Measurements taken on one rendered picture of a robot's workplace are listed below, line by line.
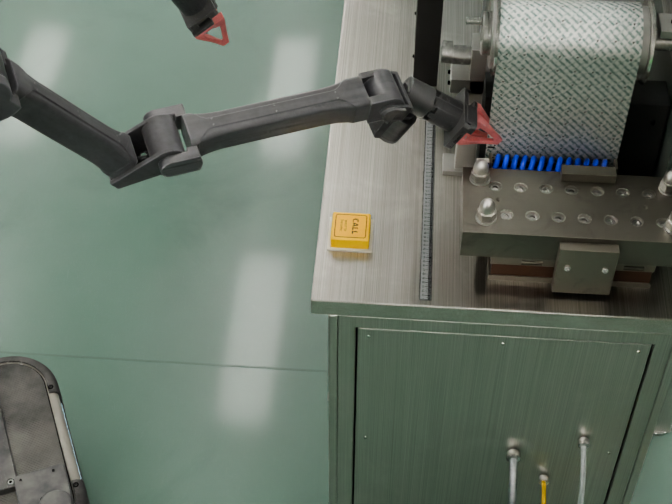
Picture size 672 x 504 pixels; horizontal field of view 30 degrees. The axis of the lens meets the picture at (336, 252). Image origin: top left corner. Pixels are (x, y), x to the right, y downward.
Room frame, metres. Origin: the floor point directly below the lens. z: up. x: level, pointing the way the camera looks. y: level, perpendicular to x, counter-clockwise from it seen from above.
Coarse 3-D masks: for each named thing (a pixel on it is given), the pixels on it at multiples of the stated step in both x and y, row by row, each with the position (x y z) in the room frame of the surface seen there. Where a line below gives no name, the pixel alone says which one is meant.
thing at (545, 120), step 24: (504, 96) 1.65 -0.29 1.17; (528, 96) 1.65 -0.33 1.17; (552, 96) 1.64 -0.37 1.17; (576, 96) 1.64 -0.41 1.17; (600, 96) 1.64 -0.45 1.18; (624, 96) 1.64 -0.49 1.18; (504, 120) 1.65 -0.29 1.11; (528, 120) 1.65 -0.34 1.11; (552, 120) 1.64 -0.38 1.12; (576, 120) 1.64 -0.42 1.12; (600, 120) 1.64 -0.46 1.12; (624, 120) 1.64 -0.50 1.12; (504, 144) 1.65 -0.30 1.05; (528, 144) 1.65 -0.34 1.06; (552, 144) 1.64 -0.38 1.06; (576, 144) 1.64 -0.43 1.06; (600, 144) 1.64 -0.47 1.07
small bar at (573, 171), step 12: (564, 168) 1.59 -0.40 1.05; (576, 168) 1.59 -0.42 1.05; (588, 168) 1.59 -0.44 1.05; (600, 168) 1.59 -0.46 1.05; (612, 168) 1.59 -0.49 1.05; (564, 180) 1.58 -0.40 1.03; (576, 180) 1.58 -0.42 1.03; (588, 180) 1.58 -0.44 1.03; (600, 180) 1.58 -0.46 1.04; (612, 180) 1.57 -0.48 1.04
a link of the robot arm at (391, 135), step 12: (396, 72) 1.68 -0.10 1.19; (384, 108) 1.59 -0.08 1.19; (396, 108) 1.59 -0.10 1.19; (408, 108) 1.61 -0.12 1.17; (384, 120) 1.59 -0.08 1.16; (396, 120) 1.60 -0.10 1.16; (408, 120) 1.65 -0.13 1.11; (372, 132) 1.64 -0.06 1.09; (384, 132) 1.64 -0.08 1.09; (396, 132) 1.64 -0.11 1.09
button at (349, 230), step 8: (336, 216) 1.59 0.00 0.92; (344, 216) 1.59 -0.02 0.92; (352, 216) 1.59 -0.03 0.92; (360, 216) 1.59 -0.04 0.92; (368, 216) 1.59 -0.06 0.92; (336, 224) 1.57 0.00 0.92; (344, 224) 1.57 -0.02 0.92; (352, 224) 1.57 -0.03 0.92; (360, 224) 1.57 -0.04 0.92; (368, 224) 1.57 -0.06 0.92; (336, 232) 1.55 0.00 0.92; (344, 232) 1.55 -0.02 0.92; (352, 232) 1.55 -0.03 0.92; (360, 232) 1.55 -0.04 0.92; (368, 232) 1.56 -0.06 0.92; (336, 240) 1.54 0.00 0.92; (344, 240) 1.54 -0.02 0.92; (352, 240) 1.54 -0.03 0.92; (360, 240) 1.54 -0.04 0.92; (368, 240) 1.54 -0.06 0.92; (360, 248) 1.53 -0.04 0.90
